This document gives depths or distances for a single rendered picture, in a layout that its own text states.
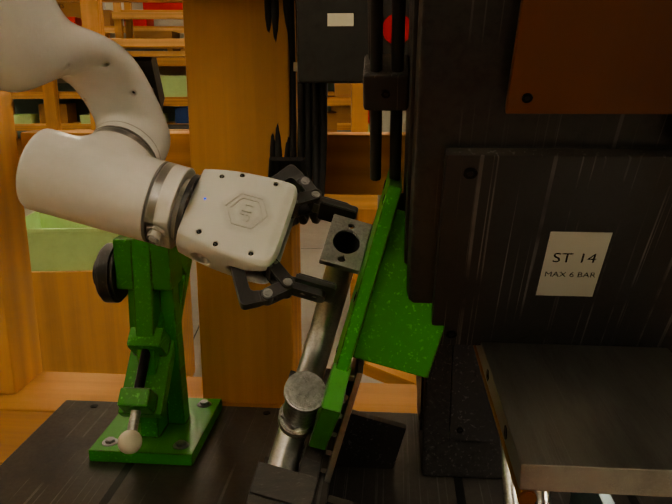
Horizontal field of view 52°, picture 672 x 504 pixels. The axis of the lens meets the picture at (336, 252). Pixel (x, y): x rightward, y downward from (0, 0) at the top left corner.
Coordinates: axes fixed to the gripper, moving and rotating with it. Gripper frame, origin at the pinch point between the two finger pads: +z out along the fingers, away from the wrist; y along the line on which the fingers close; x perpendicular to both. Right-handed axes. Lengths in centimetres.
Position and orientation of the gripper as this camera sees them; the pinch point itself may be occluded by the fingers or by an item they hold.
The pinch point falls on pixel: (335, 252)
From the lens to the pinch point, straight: 68.8
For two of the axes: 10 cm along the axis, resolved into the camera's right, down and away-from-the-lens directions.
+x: -1.2, 4.8, 8.7
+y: 2.4, -8.3, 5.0
